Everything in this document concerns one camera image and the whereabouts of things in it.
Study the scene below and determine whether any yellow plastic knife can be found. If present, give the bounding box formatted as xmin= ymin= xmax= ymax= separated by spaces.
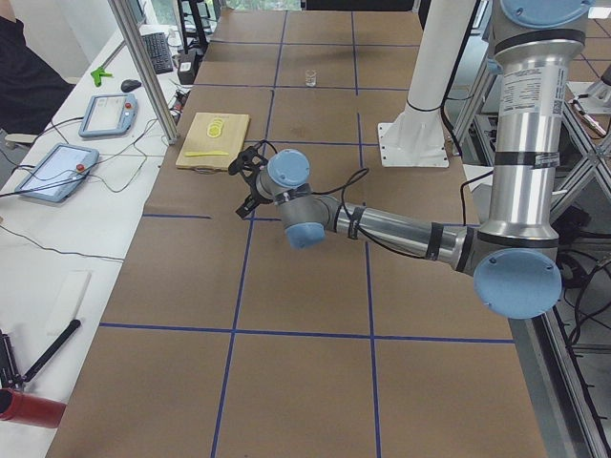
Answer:
xmin=184 ymin=150 xmax=229 ymax=157

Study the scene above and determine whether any teach pendant near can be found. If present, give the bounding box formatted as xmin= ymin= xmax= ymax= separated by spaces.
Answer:
xmin=15 ymin=143 xmax=99 ymax=203

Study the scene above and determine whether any bamboo cutting board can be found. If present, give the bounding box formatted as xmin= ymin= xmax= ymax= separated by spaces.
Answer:
xmin=176 ymin=113 xmax=250 ymax=172

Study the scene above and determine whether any aluminium frame post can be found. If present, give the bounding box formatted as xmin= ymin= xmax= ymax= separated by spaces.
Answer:
xmin=108 ymin=0 xmax=179 ymax=145

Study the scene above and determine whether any black keyboard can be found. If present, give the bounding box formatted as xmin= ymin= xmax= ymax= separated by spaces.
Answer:
xmin=141 ymin=32 xmax=174 ymax=74

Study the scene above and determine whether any small glass measuring cup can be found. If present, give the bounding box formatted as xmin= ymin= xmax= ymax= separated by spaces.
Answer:
xmin=305 ymin=70 xmax=317 ymax=88

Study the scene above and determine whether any black computer mouse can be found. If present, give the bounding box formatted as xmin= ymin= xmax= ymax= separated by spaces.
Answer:
xmin=120 ymin=79 xmax=142 ymax=94

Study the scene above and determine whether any white flat bar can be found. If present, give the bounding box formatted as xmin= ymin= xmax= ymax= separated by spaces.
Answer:
xmin=45 ymin=270 xmax=92 ymax=336

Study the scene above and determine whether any green plastic tool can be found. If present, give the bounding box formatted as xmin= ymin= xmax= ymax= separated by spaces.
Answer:
xmin=91 ymin=67 xmax=114 ymax=87

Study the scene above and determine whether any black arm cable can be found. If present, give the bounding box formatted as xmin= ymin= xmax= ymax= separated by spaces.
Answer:
xmin=312 ymin=166 xmax=445 ymax=259

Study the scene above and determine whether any seated person in black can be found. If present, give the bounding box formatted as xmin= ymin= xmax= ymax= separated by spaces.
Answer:
xmin=1 ymin=18 xmax=74 ymax=135

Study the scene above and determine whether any red cylinder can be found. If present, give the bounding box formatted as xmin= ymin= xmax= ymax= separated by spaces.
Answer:
xmin=1 ymin=388 xmax=66 ymax=428

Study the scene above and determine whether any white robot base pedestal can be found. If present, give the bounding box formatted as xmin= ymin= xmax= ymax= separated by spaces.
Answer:
xmin=378 ymin=0 xmax=478 ymax=168

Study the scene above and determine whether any teach pendant far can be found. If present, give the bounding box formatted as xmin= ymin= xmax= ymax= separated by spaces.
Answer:
xmin=78 ymin=94 xmax=138 ymax=138

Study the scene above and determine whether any teach pendant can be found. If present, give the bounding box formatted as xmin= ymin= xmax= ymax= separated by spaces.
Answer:
xmin=78 ymin=94 xmax=138 ymax=138
xmin=15 ymin=143 xmax=99 ymax=203

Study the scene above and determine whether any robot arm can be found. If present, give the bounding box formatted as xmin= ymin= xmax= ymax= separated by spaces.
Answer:
xmin=228 ymin=1 xmax=591 ymax=320

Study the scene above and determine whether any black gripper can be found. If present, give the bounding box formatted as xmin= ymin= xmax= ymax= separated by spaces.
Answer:
xmin=236 ymin=165 xmax=267 ymax=219

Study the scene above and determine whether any black handled tool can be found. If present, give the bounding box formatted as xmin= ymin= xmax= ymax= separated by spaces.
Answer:
xmin=22 ymin=319 xmax=81 ymax=384

